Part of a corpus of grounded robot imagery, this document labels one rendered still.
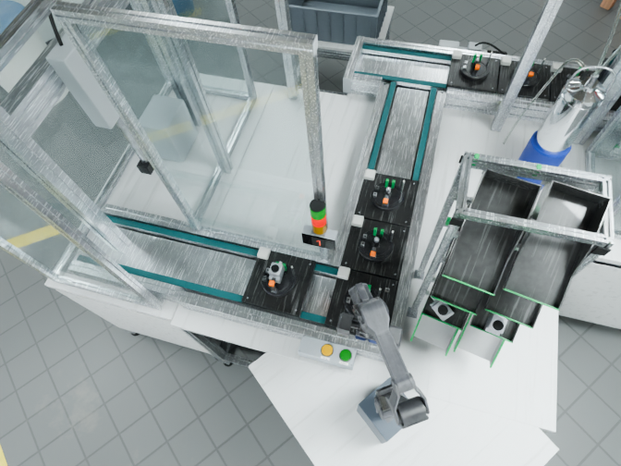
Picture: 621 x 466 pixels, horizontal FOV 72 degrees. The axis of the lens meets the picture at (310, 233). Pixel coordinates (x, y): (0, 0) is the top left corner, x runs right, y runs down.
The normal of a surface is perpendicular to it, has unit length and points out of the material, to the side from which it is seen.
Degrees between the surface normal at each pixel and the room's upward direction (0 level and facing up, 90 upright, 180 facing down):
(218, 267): 0
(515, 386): 0
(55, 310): 0
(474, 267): 25
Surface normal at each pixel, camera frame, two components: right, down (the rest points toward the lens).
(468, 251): -0.25, -0.08
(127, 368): -0.07, -0.47
